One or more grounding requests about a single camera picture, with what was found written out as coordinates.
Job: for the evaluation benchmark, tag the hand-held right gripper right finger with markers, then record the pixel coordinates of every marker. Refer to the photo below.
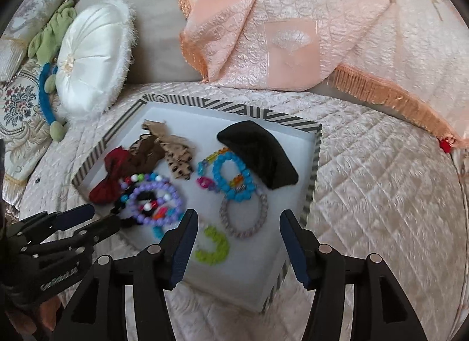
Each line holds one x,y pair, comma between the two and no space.
293,249

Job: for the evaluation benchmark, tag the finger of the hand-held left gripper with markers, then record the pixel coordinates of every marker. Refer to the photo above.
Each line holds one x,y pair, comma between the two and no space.
75,214
102,227

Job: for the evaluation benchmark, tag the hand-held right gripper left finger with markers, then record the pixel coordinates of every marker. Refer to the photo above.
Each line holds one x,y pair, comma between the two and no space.
183,245

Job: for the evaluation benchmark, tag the white tray with striped rim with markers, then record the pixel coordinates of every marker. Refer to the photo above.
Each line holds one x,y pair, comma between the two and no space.
252,264

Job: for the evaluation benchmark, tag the animal print hair bow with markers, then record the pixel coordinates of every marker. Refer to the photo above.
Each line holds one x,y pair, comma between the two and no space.
179,161

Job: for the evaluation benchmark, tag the dark brown hair bow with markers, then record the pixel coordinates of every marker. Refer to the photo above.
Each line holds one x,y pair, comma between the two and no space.
146,152

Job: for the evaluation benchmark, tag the person's left hand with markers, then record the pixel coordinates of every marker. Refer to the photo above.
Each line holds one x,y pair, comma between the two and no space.
22,321

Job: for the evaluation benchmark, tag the red hair bow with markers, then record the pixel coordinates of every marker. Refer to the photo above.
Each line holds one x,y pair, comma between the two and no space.
110,176

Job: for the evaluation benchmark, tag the cream quilted bedspread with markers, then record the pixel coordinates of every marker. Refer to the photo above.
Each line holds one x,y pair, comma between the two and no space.
366,198

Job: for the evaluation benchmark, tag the black velvet hair clip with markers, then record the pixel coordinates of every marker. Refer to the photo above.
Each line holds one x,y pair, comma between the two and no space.
256,154

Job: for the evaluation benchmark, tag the floral embroidered cushion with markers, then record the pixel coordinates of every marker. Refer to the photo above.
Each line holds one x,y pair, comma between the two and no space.
22,113

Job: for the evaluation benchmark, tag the green and blue plush toy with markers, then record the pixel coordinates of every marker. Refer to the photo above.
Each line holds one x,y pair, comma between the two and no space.
43,99

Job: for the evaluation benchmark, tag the white round satin pillow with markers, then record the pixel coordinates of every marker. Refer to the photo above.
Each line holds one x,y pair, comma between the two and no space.
91,58

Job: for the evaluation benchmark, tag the beige backrest cushion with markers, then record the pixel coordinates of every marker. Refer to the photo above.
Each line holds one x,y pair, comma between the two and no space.
154,33

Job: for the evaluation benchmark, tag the beige brocade bolster cushion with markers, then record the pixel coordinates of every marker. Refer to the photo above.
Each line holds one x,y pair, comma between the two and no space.
36,7

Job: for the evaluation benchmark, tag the peach fringed blanket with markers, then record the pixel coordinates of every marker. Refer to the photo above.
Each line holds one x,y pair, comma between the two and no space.
274,33

